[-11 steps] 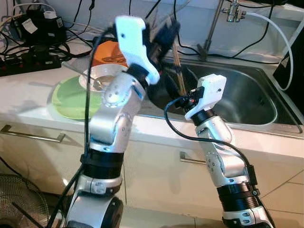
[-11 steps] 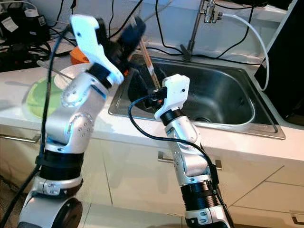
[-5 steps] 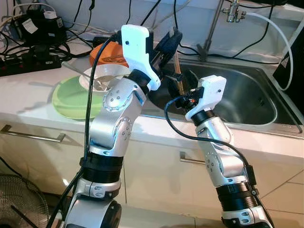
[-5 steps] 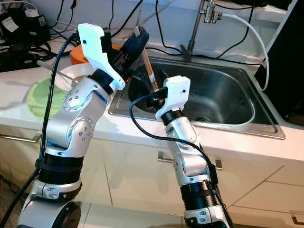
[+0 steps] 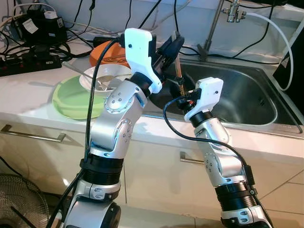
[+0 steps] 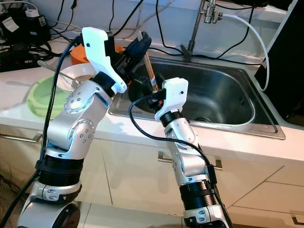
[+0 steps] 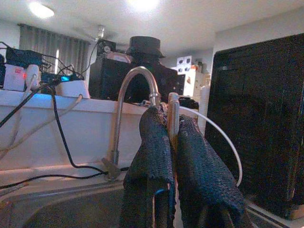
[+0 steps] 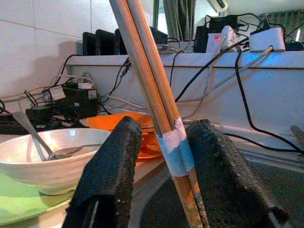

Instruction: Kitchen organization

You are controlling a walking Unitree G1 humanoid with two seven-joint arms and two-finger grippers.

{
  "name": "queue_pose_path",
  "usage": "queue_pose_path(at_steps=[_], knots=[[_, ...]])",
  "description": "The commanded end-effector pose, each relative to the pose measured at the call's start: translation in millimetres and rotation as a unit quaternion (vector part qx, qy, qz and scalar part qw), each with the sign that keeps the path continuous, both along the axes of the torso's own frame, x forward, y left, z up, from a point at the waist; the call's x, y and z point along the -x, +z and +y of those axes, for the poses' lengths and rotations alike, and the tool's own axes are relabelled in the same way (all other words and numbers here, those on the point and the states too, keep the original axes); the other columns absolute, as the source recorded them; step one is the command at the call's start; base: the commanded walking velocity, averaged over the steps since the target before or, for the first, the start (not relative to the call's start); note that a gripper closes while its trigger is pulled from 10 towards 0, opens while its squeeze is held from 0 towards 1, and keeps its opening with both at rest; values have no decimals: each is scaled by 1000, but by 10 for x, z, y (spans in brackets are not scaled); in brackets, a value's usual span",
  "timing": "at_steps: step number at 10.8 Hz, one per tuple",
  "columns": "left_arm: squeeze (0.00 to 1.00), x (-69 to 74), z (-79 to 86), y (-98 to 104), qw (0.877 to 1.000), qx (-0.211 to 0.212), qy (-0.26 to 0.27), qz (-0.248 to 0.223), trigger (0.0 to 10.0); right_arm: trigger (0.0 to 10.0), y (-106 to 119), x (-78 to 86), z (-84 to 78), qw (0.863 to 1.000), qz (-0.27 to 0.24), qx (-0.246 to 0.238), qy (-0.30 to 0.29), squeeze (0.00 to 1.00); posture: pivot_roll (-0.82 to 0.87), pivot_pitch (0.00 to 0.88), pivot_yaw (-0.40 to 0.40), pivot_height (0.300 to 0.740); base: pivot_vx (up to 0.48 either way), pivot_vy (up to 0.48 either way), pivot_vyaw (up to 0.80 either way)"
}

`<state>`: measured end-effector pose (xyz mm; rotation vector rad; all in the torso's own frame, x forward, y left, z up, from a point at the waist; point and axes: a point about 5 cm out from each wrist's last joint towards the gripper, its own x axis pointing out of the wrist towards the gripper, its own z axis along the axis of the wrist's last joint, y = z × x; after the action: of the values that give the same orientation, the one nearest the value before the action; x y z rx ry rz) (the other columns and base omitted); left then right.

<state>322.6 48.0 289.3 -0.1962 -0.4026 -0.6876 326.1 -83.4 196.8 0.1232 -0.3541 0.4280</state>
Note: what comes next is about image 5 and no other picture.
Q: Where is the green plate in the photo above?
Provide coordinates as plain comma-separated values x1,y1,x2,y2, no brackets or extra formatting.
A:
52,76,112,120

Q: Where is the flat black power brick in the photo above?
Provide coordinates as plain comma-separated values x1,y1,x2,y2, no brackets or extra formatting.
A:
93,36,125,48

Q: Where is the black power plug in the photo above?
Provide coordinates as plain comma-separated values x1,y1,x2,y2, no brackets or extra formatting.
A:
31,42,55,60

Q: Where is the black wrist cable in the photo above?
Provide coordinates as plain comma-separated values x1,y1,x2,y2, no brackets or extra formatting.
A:
163,95,274,228
45,38,128,228

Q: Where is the stainless steel sink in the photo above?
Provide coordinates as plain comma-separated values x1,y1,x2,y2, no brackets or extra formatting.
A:
142,57,303,134

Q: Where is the brown wooden chopstick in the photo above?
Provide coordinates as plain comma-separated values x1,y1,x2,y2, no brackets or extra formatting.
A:
174,31,185,96

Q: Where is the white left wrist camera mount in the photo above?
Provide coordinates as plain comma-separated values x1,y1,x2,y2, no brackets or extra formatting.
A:
124,28,164,93

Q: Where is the grey floor fan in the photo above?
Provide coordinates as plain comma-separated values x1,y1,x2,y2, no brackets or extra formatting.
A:
0,173,50,228

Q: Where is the black water dispenser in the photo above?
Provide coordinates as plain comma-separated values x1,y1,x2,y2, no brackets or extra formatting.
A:
275,26,304,112

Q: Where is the orange bowl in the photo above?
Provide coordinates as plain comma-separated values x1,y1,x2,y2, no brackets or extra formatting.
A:
89,40,128,62

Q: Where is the steel sink faucet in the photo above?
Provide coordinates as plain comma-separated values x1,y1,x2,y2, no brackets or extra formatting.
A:
197,0,245,61

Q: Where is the orange plate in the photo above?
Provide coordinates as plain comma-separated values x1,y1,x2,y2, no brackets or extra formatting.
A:
93,58,130,68

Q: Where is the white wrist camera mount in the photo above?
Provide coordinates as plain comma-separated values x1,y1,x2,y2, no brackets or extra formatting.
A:
183,77,224,120
124,28,164,93

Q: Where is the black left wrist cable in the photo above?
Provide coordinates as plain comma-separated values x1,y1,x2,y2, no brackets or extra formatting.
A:
45,38,128,228

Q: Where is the black wall cable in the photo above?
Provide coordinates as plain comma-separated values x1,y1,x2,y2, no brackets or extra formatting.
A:
172,0,206,55

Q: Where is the white bowl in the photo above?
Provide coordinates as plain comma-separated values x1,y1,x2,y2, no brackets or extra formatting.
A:
78,64,133,98

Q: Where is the black power strip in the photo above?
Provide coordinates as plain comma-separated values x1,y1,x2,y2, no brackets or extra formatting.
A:
0,53,62,77

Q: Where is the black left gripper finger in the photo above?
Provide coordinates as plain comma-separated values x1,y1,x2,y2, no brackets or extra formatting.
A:
164,36,186,63
153,40,168,65

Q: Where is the white water hose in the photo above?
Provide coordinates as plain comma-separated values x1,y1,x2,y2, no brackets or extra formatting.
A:
242,12,295,92

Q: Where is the small white plug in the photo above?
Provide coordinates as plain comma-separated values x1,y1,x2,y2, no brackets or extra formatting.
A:
42,9,58,20

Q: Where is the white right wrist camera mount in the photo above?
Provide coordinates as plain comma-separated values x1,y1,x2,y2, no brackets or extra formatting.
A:
183,77,224,120

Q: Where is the black adapter with white label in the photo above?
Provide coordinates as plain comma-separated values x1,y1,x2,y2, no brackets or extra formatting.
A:
17,9,67,46

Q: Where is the steel fork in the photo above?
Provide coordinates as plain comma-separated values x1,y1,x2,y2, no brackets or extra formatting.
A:
62,62,114,92

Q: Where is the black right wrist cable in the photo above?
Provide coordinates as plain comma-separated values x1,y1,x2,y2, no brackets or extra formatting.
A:
163,95,274,228

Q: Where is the white cabinet door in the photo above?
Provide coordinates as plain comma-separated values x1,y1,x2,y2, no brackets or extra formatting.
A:
123,127,304,224
0,114,126,209

